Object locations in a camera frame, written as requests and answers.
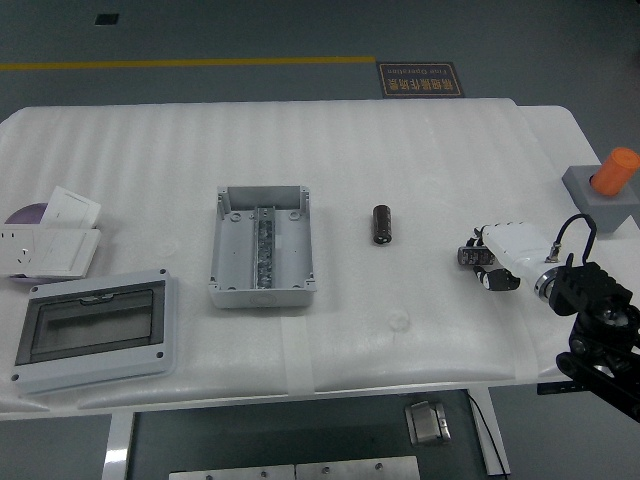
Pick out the silver metal floor box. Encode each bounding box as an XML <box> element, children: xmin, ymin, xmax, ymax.
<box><xmin>403</xmin><ymin>400</ymin><xmax>452</xmax><ymax>447</ymax></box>

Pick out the orange cylinder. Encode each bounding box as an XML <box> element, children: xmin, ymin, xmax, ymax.
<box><xmin>593</xmin><ymin>147</ymin><xmax>640</xmax><ymax>197</ymax></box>

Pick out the black floor sign orange text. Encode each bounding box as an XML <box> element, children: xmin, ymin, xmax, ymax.
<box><xmin>375</xmin><ymin>61</ymin><xmax>466</xmax><ymax>100</ymax></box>

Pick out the thin black cable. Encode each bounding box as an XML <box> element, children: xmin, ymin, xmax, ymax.
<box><xmin>467</xmin><ymin>392</ymin><xmax>506</xmax><ymax>476</ymax></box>

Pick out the long black cylindrical battery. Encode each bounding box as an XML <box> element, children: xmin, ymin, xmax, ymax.
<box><xmin>372</xmin><ymin>203</ymin><xmax>394</xmax><ymax>246</ymax></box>

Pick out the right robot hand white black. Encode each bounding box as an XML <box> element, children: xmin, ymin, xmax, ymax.
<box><xmin>464</xmin><ymin>218</ymin><xmax>557</xmax><ymax>294</ymax></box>

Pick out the white table leg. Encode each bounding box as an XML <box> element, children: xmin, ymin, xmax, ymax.
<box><xmin>102</xmin><ymin>412</ymin><xmax>137</xmax><ymax>480</ymax></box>
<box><xmin>467</xmin><ymin>387</ymin><xmax>512</xmax><ymax>476</ymax></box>

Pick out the white tilted switch panel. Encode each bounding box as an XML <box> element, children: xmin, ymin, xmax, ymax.
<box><xmin>40</xmin><ymin>185</ymin><xmax>103</xmax><ymax>229</ymax></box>

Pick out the grey open junction box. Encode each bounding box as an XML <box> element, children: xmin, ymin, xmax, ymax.
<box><xmin>208</xmin><ymin>184</ymin><xmax>317</xmax><ymax>310</ymax></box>

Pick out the white flat switch panel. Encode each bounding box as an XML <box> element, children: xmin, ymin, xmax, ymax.
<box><xmin>29</xmin><ymin>228</ymin><xmax>102</xmax><ymax>279</ymax></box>

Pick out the grey cover with dark window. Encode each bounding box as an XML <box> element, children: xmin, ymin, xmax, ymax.
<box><xmin>9</xmin><ymin>268</ymin><xmax>180</xmax><ymax>398</ymax></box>

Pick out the purple disc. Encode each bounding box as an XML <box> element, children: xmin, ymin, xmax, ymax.
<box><xmin>3</xmin><ymin>202</ymin><xmax>49</xmax><ymax>285</ymax></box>

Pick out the white foam mat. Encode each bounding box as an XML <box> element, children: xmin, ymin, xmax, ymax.
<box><xmin>0</xmin><ymin>98</ymin><xmax>640</xmax><ymax>409</ymax></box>

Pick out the white wall socket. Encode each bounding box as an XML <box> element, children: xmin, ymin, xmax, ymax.
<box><xmin>0</xmin><ymin>224</ymin><xmax>44</xmax><ymax>276</ymax></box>

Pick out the grey metal plate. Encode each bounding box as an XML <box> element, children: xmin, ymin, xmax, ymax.
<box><xmin>294</xmin><ymin>455</ymin><xmax>420</xmax><ymax>480</ymax></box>
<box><xmin>168</xmin><ymin>464</ymin><xmax>296</xmax><ymax>480</ymax></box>

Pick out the black table control panel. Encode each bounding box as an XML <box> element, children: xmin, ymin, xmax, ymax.
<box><xmin>537</xmin><ymin>380</ymin><xmax>576</xmax><ymax>396</ymax></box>

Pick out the metal rail in junction box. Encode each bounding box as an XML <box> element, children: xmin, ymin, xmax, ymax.
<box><xmin>253</xmin><ymin>205</ymin><xmax>277</xmax><ymax>290</ymax></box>

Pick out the grey block holder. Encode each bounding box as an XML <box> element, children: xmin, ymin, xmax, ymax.
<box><xmin>562</xmin><ymin>164</ymin><xmax>640</xmax><ymax>234</ymax></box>

